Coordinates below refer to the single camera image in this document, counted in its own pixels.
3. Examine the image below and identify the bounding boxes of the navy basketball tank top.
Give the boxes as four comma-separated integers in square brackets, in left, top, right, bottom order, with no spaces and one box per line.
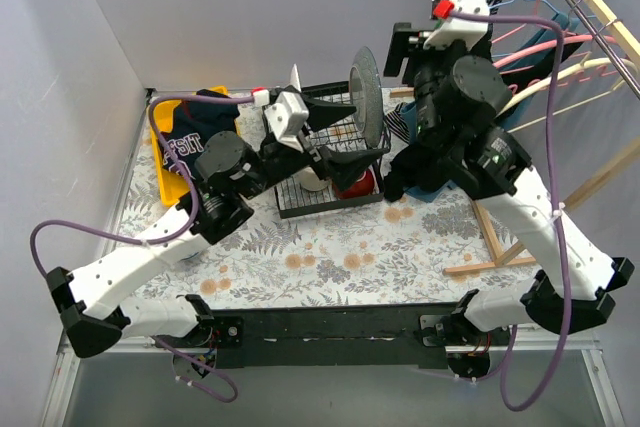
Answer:
[162,101,240,182]

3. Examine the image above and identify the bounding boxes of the thick pink hanger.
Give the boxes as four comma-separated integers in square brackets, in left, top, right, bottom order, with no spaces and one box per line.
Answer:
[494,13,596,72]

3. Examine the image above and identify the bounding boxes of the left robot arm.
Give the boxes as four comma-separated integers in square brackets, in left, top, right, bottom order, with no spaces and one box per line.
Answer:
[46,86,389,358]

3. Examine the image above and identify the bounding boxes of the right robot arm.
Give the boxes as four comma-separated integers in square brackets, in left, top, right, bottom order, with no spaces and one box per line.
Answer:
[384,22,634,345]

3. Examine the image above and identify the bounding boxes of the black tank top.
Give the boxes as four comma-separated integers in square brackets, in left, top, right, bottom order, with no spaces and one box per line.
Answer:
[382,36,561,203]

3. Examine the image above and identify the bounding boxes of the teal tank top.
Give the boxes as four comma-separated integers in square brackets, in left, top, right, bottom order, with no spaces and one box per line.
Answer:
[385,14,583,202]

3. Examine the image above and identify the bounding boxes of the red bowl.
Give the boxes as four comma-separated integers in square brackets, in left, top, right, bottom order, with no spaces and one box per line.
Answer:
[331,168,376,200]

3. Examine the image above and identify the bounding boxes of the white ceramic cup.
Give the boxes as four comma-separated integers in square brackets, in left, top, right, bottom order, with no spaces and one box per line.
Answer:
[296,167,331,192]

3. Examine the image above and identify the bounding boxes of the white plate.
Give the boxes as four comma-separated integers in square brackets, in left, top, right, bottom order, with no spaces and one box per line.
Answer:
[289,64,302,94]

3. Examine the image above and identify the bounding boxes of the grey patterned plate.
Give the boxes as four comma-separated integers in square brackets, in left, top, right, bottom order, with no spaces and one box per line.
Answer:
[348,46,384,148]

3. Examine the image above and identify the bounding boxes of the floral table mat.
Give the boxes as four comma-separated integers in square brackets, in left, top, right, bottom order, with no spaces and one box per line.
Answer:
[119,86,551,309]

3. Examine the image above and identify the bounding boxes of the yellow plastic tray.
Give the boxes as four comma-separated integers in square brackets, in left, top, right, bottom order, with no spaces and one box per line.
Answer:
[146,85,231,207]

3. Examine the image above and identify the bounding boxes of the blue white patterned bowl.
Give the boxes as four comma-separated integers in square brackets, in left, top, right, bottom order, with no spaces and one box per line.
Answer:
[181,248,208,261]

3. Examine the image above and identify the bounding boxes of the wooden clothes rack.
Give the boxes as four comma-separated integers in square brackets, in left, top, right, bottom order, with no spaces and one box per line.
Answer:
[443,0,639,275]

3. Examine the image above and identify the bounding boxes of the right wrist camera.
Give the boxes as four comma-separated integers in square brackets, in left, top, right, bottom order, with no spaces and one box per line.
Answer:
[423,0,490,50]

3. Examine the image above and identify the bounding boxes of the black wire dish rack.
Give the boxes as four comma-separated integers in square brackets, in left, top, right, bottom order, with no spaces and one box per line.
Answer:
[260,80,393,220]

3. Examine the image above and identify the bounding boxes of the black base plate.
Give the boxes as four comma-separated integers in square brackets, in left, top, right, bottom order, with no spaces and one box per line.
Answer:
[199,304,501,371]

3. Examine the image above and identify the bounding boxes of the aluminium frame rail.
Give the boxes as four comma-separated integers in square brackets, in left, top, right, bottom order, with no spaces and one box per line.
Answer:
[40,334,160,426]

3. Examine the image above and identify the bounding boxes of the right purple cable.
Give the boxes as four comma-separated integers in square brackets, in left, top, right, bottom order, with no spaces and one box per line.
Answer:
[449,9,574,412]

